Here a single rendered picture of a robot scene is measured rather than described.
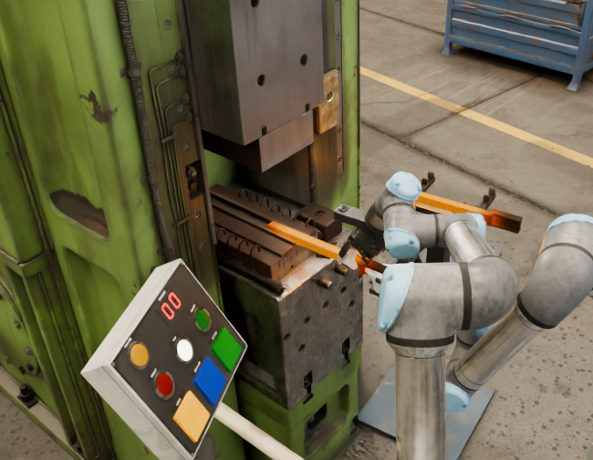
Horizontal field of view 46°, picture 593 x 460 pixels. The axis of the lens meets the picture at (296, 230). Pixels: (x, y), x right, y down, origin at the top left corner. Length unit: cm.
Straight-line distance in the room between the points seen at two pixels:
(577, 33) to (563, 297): 407
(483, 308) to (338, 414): 148
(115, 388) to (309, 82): 87
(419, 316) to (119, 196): 80
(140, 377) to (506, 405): 178
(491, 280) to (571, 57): 434
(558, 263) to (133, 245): 96
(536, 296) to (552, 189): 281
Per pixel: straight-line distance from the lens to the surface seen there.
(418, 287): 117
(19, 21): 185
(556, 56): 552
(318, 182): 219
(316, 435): 254
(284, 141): 177
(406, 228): 155
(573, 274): 143
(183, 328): 155
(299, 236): 194
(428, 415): 123
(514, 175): 430
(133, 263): 177
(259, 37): 162
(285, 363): 206
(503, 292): 121
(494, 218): 218
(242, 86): 161
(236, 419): 197
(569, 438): 286
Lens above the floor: 214
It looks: 35 degrees down
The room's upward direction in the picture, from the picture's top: 3 degrees counter-clockwise
